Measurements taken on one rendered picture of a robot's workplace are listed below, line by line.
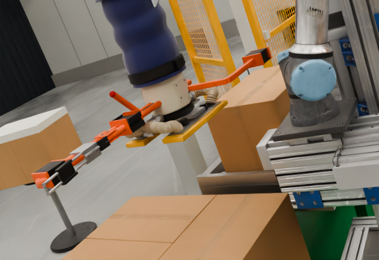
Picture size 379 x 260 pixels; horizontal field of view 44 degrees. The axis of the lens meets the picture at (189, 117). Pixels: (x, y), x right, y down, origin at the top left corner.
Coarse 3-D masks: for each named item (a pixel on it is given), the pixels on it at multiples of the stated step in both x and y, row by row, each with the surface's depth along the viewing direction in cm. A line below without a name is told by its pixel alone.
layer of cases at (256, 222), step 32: (128, 224) 239; (160, 224) 226; (192, 224) 215; (224, 224) 205; (256, 224) 195; (288, 224) 207; (96, 256) 219; (128, 256) 209; (160, 256) 199; (192, 256) 190; (224, 256) 182; (256, 256) 184; (288, 256) 204
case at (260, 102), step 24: (264, 72) 264; (240, 96) 234; (264, 96) 219; (288, 96) 220; (216, 120) 231; (240, 120) 223; (264, 120) 216; (216, 144) 238; (240, 144) 230; (240, 168) 236
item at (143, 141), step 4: (144, 136) 180; (152, 136) 180; (156, 136) 182; (132, 140) 183; (136, 140) 181; (140, 140) 179; (144, 140) 177; (148, 140) 178; (128, 144) 181; (132, 144) 180; (136, 144) 179; (140, 144) 177; (144, 144) 177
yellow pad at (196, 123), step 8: (200, 104) 185; (208, 104) 190; (216, 104) 186; (224, 104) 188; (208, 112) 181; (216, 112) 182; (184, 120) 173; (192, 120) 177; (200, 120) 175; (208, 120) 178; (184, 128) 171; (192, 128) 170; (168, 136) 171; (176, 136) 167; (184, 136) 165
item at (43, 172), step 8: (56, 160) 141; (64, 160) 138; (48, 168) 136; (56, 168) 136; (32, 176) 137; (40, 176) 135; (48, 176) 133; (56, 176) 135; (48, 184) 135; (56, 184) 135
